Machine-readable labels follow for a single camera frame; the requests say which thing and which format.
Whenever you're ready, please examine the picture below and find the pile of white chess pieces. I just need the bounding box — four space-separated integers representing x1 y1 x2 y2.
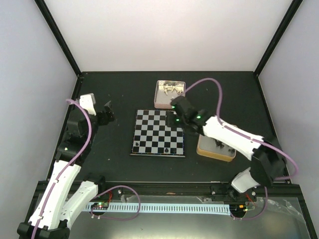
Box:
163 85 184 95

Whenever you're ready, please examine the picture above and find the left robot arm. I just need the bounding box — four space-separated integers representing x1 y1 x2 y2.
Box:
17 99 115 239

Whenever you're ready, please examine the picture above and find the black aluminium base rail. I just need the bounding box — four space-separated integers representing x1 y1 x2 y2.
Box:
97 181 302 202

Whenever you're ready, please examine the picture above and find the small green circuit board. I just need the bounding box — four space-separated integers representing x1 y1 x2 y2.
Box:
91 202 109 210

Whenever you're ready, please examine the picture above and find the light blue slotted cable duct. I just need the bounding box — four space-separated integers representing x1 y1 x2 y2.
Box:
83 203 230 216

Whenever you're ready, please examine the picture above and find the right black frame post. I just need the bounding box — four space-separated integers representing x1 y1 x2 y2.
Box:
254 0 303 77

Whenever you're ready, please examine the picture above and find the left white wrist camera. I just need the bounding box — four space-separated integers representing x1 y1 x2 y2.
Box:
79 93 97 116

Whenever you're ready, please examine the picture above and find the left black frame post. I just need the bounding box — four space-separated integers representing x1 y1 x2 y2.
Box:
34 0 81 77

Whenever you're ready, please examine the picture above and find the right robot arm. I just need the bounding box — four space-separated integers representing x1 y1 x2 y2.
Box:
166 96 286 201

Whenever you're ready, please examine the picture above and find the pink tin tray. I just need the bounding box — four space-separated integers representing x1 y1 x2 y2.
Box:
154 80 186 109

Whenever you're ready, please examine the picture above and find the black frame post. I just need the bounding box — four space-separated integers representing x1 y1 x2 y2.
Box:
254 0 303 77
34 0 81 77

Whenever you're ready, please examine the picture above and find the yellow tin tray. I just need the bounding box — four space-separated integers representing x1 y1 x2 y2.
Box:
196 135 237 162

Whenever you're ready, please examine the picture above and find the black and grey chessboard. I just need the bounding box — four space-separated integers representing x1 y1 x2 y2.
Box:
131 110 185 157

